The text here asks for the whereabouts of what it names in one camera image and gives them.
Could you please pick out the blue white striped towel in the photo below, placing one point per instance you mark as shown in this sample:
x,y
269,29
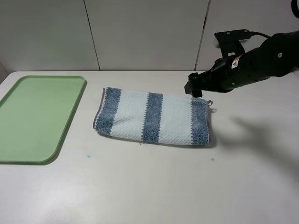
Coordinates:
x,y
153,118

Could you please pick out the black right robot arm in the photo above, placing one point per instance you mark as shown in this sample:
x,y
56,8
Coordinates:
x,y
277,56

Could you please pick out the green plastic tray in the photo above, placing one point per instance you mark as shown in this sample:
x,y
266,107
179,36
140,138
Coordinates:
x,y
35,116

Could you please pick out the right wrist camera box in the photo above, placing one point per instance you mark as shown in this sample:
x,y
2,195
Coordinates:
x,y
231,41

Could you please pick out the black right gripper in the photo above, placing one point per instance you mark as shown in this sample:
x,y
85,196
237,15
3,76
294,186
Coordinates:
x,y
217,79

